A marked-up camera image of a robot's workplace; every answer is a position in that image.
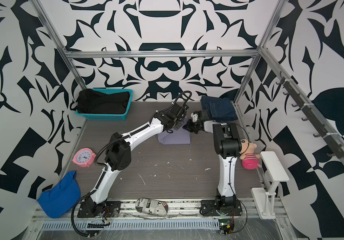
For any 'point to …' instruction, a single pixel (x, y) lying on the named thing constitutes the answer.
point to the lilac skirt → (181, 136)
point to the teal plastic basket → (107, 117)
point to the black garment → (90, 101)
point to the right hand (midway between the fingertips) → (184, 125)
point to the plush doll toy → (250, 160)
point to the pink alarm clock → (84, 157)
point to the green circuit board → (224, 222)
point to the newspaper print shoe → (155, 207)
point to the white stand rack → (265, 201)
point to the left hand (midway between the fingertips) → (178, 115)
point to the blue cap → (63, 197)
